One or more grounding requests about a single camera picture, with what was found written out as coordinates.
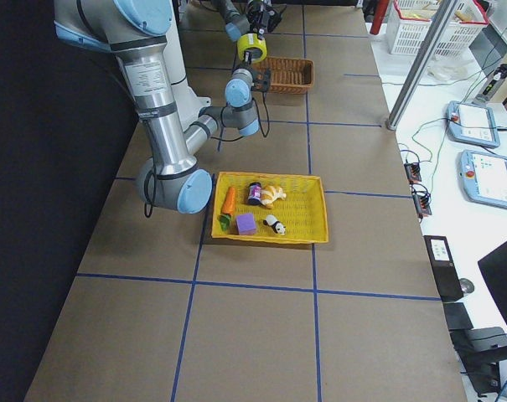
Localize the black box with label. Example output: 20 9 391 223
423 235 463 302

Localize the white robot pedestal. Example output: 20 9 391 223
163 0 211 130

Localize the yellow plastic basket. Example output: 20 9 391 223
211 172 329 245

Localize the yellow tape roll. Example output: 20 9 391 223
236 33 268 64

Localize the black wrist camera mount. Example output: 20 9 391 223
252 69 272 93

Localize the teach pendant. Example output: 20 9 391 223
446 100 500 148
458 150 507 209

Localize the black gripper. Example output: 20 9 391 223
231 50 257 80

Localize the toy panda figure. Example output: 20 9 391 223
263 214 286 235

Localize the upper teach pendant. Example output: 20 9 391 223
446 100 500 148

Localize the purple foam cube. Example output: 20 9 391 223
235 213 257 235

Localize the upper orange connector block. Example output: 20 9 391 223
404 162 422 184

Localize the lower orange connector block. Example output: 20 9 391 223
411 189 432 219

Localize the white plastic crate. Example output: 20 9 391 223
385 1 489 57

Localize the toy croissant bread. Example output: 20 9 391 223
261 185 287 209

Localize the orange toy carrot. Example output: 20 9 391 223
219 187 237 231

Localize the brown wicker basket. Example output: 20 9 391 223
253 57 314 95

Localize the purple drink can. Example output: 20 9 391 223
247 182 262 206

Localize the aluminium frame post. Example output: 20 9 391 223
385 0 458 131

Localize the lower teach pendant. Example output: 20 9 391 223
458 150 507 209

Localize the orange connector block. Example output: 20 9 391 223
404 162 422 184
411 189 432 219

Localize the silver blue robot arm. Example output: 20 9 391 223
54 1 260 214

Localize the red cylinder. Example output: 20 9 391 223
370 0 391 35

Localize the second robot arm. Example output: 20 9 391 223
210 0 287 42

